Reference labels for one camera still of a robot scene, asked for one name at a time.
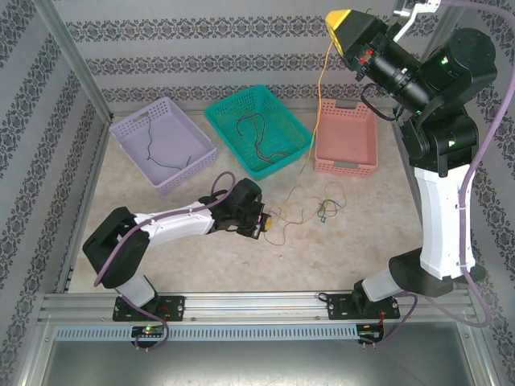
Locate thin yellow cable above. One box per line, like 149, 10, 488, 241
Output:
263, 183, 348, 247

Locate yellow green striped cable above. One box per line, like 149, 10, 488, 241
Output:
281, 38, 337, 212

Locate dark wires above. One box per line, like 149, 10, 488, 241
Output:
249, 114, 290, 164

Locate thin red cable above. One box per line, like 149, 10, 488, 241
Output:
235, 112, 267, 140

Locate thin green cable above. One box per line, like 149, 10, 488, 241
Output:
144, 114, 193, 170

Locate teal plastic basket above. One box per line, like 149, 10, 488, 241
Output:
204, 84, 316, 182

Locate purple plastic basket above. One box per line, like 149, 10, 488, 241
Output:
109, 96, 218, 197

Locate pink plastic basket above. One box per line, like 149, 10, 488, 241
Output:
313, 98, 379, 179

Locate grey metal panel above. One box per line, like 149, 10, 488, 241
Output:
39, 339, 484, 386

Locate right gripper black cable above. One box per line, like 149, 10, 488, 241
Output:
360, 82, 402, 122

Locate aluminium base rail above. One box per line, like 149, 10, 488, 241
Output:
38, 291, 478, 323

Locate perforated grey cable duct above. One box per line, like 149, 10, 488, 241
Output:
54, 324, 361, 342

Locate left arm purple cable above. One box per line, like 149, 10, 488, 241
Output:
93, 171, 238, 351

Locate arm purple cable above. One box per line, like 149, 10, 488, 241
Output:
376, 0, 515, 349
93, 171, 238, 351

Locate aluminium side rail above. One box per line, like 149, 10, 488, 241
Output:
51, 114, 114, 294

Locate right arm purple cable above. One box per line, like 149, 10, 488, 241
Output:
376, 0, 515, 349

